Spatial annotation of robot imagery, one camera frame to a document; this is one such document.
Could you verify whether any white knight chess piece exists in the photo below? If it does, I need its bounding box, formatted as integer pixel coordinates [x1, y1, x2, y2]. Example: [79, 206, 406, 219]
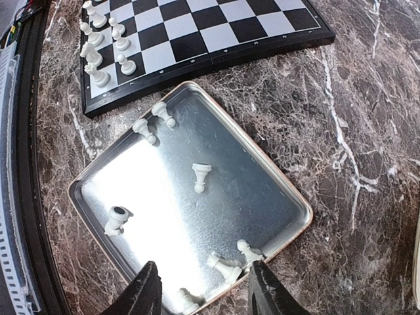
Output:
[80, 42, 103, 67]

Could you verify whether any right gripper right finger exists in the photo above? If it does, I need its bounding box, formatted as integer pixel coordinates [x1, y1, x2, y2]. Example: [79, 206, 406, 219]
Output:
[248, 261, 310, 315]

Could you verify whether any white pawn tray right corner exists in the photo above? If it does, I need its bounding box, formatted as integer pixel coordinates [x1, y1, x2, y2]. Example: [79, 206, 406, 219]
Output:
[237, 240, 264, 267]

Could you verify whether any white piece lying in tray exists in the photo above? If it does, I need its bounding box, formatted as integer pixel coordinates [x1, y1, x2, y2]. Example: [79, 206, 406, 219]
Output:
[177, 288, 201, 315]

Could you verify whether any black grey chessboard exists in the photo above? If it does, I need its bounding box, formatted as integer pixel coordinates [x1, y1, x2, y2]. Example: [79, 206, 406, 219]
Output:
[81, 0, 335, 118]

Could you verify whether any white bishop chess piece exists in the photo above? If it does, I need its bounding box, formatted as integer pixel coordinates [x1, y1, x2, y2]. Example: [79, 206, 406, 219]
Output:
[79, 22, 104, 47]

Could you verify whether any grey slotted cable duct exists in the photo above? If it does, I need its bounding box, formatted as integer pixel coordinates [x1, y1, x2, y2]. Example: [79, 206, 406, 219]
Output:
[1, 43, 39, 314]

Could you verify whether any white rook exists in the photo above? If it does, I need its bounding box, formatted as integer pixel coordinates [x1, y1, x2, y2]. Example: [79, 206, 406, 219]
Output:
[84, 63, 110, 87]

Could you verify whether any black front rail base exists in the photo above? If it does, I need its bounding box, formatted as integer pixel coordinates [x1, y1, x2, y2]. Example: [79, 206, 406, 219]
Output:
[14, 1, 71, 314]

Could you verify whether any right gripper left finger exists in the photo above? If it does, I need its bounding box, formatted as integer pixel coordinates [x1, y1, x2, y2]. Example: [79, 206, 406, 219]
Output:
[100, 261, 162, 315]

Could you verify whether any white piece lying tray right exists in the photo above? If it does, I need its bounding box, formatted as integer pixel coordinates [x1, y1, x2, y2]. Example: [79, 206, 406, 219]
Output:
[207, 252, 242, 285]

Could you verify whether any white piece tray bottom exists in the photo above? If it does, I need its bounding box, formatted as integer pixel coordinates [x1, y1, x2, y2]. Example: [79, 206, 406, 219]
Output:
[104, 206, 131, 236]

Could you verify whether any white pawn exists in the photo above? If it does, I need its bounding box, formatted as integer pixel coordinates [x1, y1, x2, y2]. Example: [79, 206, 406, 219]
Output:
[108, 17, 126, 35]
[117, 54, 137, 75]
[112, 30, 131, 51]
[132, 118, 157, 145]
[152, 102, 176, 128]

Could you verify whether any white pawn lying centre tray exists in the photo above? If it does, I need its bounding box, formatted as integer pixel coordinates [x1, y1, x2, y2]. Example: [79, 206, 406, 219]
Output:
[192, 163, 212, 194]

